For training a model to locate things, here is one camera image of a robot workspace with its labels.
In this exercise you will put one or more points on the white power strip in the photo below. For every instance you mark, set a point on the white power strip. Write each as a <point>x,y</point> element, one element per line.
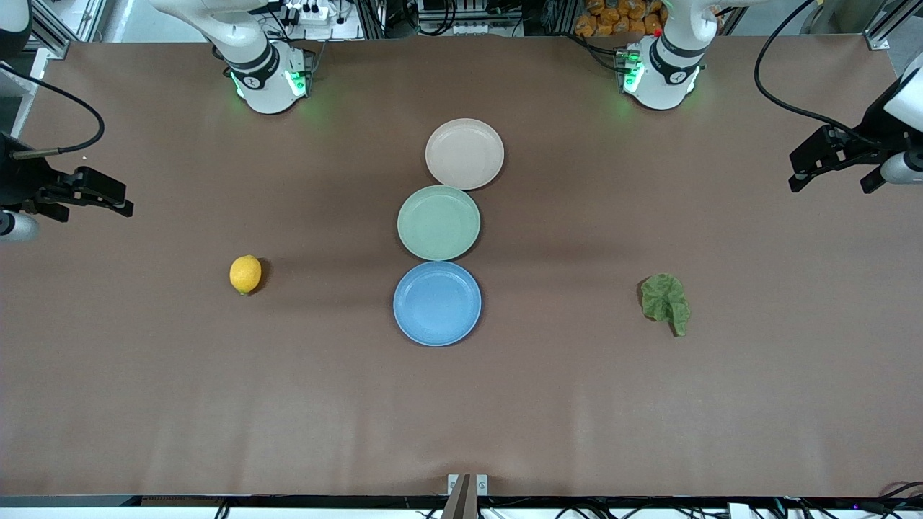
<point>308,11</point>

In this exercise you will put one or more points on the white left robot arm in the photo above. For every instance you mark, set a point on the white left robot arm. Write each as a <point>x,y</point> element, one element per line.
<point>663,72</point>

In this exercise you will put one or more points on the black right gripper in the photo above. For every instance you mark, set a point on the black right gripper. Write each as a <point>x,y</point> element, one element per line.
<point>20,180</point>

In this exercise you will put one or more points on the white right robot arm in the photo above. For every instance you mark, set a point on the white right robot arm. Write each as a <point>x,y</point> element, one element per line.
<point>259,79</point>

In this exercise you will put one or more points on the bag of orange items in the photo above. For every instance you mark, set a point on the bag of orange items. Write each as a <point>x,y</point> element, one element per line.
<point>613,16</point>

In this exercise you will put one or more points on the beige plate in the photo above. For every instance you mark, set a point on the beige plate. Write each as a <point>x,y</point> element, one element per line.
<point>464,153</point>

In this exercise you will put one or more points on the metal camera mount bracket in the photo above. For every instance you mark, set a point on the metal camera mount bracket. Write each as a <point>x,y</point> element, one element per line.
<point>461,497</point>

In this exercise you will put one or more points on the yellow lemon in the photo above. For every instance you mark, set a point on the yellow lemon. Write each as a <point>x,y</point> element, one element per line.
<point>245,274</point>

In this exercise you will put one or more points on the green lettuce leaf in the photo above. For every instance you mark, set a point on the green lettuce leaf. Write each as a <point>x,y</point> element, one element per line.
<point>663,299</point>

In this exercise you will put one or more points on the blue plate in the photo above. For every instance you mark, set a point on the blue plate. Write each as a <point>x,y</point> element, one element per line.
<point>437,303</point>

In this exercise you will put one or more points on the mint green plate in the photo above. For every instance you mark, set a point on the mint green plate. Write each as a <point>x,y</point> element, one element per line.
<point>438,223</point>

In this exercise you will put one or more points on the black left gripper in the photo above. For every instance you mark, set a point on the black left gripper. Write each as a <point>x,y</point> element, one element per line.
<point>873,132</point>

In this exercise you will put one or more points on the aluminium frame profile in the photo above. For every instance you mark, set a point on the aluminium frame profile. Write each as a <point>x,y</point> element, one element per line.
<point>883,25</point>
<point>50,29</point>

